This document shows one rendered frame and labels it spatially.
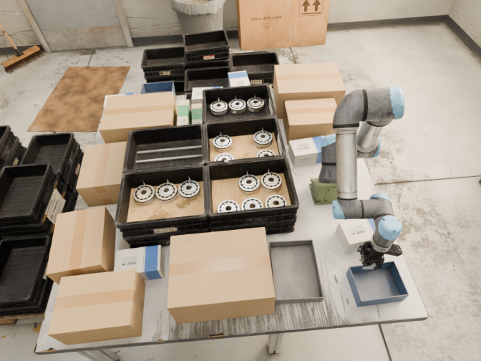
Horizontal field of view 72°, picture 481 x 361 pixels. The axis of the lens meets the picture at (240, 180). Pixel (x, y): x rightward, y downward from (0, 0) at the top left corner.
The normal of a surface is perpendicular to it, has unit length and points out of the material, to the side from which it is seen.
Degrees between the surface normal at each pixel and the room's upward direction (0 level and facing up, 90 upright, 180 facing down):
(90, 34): 90
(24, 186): 0
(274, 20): 76
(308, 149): 0
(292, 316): 0
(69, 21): 90
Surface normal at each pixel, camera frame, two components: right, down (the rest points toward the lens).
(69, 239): -0.04, -0.62
